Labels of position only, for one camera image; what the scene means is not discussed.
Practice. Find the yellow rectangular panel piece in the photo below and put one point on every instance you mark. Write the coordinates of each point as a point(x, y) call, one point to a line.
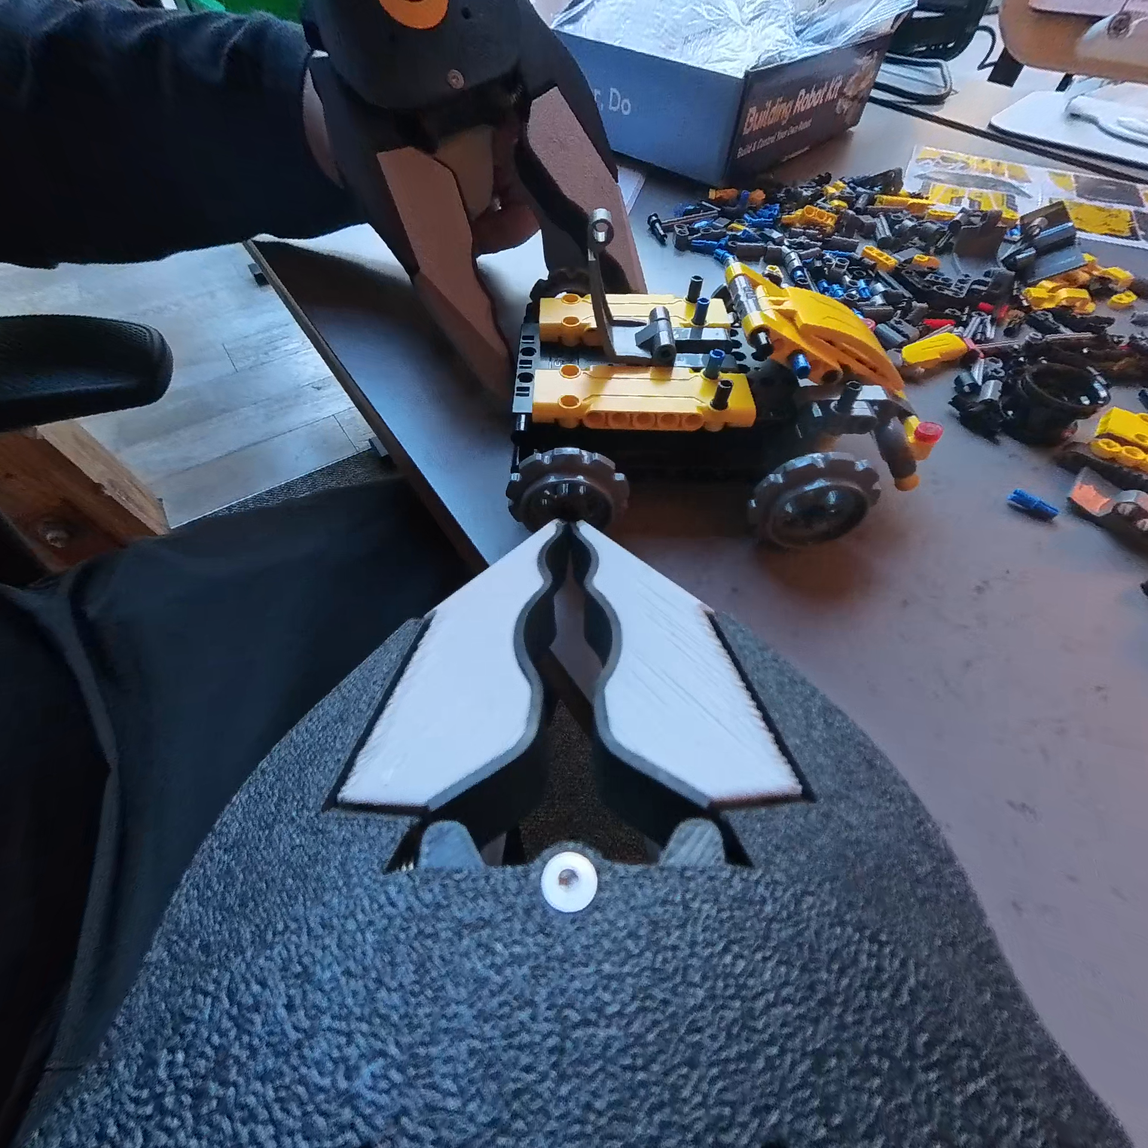
point(1119, 439)

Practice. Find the wooden display board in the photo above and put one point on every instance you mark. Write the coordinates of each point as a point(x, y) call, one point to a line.
point(1029, 35)

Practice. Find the crinkled clear plastic wrap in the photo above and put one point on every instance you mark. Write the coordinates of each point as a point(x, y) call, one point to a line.
point(760, 24)

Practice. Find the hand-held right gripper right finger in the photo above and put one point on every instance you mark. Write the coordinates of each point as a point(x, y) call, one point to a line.
point(689, 708)

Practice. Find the yellow curved panel piece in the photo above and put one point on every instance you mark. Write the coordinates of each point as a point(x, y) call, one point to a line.
point(930, 352)

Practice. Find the person's left forearm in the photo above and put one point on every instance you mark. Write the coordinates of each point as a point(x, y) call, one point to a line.
point(133, 116)

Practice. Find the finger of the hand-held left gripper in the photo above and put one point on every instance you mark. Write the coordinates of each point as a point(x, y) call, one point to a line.
point(584, 178)
point(437, 242)

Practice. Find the pile of small brick parts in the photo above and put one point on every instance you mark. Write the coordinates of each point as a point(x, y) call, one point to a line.
point(854, 242)

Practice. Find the grey curved panel piece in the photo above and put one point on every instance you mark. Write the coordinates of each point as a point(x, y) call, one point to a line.
point(1112, 506)

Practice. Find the wooden post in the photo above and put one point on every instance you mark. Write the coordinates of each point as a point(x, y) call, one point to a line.
point(79, 491)

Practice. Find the black chair armrest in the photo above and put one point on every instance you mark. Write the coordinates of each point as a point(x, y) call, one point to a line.
point(72, 370)

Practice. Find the silver monitor stand base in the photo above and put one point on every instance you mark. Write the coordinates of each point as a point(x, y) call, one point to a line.
point(1057, 124)

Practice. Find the blue connector pin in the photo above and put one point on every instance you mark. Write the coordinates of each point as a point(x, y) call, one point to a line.
point(1029, 506)

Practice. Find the person's left hand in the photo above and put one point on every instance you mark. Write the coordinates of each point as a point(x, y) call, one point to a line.
point(503, 224)

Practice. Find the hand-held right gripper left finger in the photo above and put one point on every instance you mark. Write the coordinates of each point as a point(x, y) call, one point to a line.
point(447, 708)

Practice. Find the yellow toy brick car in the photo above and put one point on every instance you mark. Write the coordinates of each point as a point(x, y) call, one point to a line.
point(647, 392)

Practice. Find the yellow and black sticker sheet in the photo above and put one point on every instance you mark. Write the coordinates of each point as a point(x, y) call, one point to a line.
point(1105, 190)

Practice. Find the dark building kit box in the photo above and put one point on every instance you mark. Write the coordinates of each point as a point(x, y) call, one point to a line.
point(681, 96)

